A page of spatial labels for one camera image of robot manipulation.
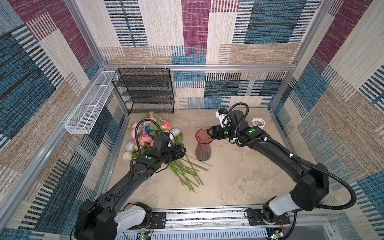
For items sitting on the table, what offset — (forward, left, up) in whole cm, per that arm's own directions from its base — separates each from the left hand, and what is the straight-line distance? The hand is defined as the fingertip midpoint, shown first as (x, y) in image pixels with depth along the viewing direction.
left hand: (183, 149), depth 80 cm
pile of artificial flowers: (+15, +18, -6) cm, 24 cm away
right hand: (+6, -15, +6) cm, 17 cm away
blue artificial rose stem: (+20, +25, -8) cm, 33 cm away
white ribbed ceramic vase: (+13, -42, +5) cm, 45 cm away
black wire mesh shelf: (+49, +29, +1) cm, 57 cm away
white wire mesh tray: (+30, +59, +3) cm, 66 cm away
